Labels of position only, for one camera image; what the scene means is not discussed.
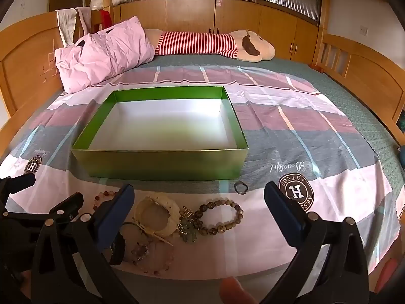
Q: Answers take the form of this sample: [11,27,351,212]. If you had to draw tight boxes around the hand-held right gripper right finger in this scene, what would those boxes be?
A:
[259,181,371,304]

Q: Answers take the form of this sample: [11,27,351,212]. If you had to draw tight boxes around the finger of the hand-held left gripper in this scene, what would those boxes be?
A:
[0,174,36,197]
[49,193,84,225]

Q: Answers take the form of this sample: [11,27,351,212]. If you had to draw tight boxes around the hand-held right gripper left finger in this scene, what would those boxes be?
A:
[30,184,140,304]

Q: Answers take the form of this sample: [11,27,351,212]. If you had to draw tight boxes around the pink and brown bead bracelet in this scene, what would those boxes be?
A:
[93,190,121,211]

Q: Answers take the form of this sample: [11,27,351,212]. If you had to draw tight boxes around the black wrist band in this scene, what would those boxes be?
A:
[108,233,128,265]

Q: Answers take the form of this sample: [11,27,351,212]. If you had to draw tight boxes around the cream bangle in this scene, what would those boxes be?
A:
[132,196,181,239]

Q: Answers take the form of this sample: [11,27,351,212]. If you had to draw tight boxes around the red crystal bead bracelet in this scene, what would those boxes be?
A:
[126,240,175,277]

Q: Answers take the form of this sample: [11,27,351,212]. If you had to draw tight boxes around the green cardboard box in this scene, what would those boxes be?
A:
[71,85,249,181]

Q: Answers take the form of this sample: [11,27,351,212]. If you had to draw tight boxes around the cream hair stick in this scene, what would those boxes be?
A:
[132,218,174,247]

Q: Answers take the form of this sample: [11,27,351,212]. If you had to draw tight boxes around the plaid printed bedsheet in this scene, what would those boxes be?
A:
[0,65,404,281]

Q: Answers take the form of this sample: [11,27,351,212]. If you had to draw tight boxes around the green charm pendant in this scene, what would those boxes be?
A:
[178,218,200,245]

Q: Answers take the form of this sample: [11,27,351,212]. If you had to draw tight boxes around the person's leg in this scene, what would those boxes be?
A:
[220,276,258,304]

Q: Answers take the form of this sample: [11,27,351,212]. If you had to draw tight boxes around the wooden headboard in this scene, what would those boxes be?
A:
[0,11,76,153]

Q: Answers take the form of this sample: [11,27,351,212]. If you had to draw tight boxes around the green mattress cover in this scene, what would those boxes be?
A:
[139,53,405,219]

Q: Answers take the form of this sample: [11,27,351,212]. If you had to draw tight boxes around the pink pillow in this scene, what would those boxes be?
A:
[55,16,156,94]

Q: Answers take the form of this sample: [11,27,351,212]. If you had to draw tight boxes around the wooden footboard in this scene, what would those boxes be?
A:
[318,33,405,127]

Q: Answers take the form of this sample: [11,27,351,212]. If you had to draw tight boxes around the hanging clothes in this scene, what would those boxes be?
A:
[55,6,93,47]

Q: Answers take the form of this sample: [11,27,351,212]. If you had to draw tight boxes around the red cloth item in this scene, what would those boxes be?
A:
[99,10,112,31]

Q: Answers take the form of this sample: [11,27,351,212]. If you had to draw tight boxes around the striped plush toy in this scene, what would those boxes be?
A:
[144,28,276,63]

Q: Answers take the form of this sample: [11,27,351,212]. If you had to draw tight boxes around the wooden wall cabinets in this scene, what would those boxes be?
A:
[112,0,321,62]

